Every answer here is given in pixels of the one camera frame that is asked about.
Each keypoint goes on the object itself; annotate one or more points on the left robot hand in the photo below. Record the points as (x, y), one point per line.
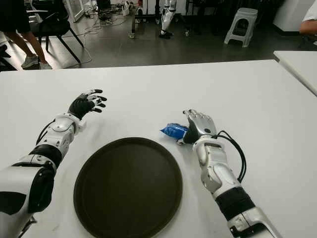
(80, 106)

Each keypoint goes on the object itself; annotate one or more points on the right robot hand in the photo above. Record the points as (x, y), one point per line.
(204, 125)

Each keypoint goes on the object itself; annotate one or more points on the blue Oreo packet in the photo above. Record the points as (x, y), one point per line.
(173, 131)

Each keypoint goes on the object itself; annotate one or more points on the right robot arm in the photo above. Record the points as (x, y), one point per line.
(218, 173)

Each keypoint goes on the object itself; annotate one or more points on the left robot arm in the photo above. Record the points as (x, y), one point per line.
(15, 178)

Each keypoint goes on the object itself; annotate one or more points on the black chair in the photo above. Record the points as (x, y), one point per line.
(50, 27)

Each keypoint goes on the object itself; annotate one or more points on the round dark brown tray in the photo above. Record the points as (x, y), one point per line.
(127, 188)

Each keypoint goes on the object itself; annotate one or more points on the white framed glass panel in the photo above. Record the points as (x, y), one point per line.
(75, 11)

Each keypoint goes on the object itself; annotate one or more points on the small white bag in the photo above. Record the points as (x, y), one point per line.
(126, 8)

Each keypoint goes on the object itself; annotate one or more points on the standing person in black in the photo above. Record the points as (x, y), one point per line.
(13, 17)

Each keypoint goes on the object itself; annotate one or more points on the neighbouring white table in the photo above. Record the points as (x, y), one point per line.
(299, 64)

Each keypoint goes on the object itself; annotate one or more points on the white humanoid robot leg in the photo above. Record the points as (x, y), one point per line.
(166, 17)

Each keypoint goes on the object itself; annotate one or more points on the white plastic stool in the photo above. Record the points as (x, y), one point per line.
(245, 13)

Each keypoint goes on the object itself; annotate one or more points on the white cabinet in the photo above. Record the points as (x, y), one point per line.
(289, 15)

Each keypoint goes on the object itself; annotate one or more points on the seated person in white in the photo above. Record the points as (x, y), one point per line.
(309, 27)

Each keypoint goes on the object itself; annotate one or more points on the black metal rack frame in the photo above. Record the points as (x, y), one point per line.
(133, 22)

